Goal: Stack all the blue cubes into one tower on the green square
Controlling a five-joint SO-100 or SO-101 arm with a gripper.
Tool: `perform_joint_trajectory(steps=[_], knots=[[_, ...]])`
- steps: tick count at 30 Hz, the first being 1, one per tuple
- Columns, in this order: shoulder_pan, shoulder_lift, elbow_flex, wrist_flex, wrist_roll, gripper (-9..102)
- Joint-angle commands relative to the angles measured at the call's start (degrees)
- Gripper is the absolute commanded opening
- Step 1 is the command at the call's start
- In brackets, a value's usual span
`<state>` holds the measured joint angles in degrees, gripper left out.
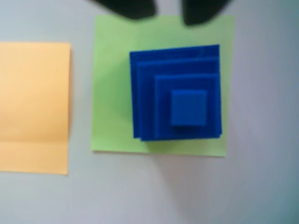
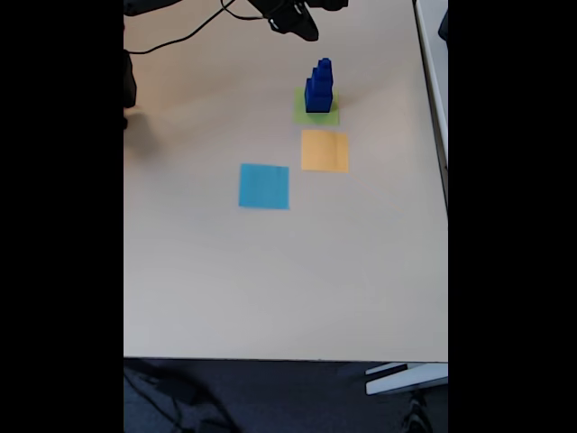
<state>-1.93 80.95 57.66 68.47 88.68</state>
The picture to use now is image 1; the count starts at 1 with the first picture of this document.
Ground small blue cube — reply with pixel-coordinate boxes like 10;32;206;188
153;73;220;140

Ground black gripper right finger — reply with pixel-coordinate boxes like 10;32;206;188
181;0;231;26

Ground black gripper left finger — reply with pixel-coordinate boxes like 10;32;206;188
88;0;157;20

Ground orange paper square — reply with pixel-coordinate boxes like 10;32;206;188
0;41;72;176

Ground tiny blue cube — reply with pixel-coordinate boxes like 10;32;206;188
170;90;208;126

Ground green paper square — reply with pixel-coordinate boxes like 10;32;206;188
90;14;236;158

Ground large blue cube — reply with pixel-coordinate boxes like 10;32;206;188
129;43;223;140

